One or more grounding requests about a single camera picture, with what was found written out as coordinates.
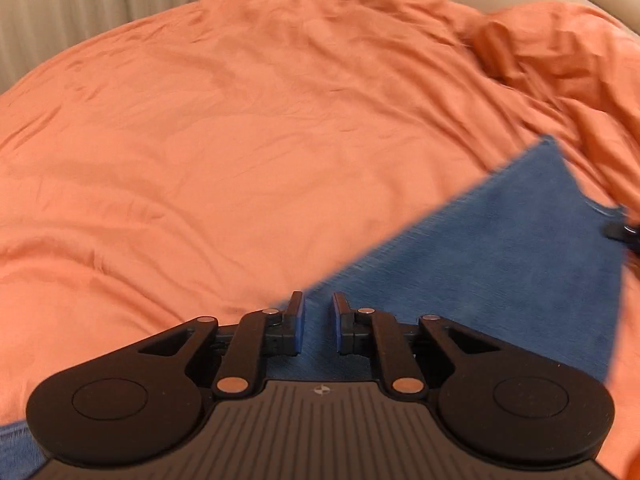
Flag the blue denim pants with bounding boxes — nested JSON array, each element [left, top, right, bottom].
[[0, 135, 632, 480]]

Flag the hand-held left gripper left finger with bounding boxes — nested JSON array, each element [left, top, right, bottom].
[[135, 291, 306, 402]]

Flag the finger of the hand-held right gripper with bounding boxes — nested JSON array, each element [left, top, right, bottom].
[[604, 204, 640, 254]]

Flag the orange duvet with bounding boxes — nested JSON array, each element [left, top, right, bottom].
[[0, 0, 640, 480]]

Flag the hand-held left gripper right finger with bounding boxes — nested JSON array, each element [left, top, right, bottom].
[[330, 292, 505, 401]]

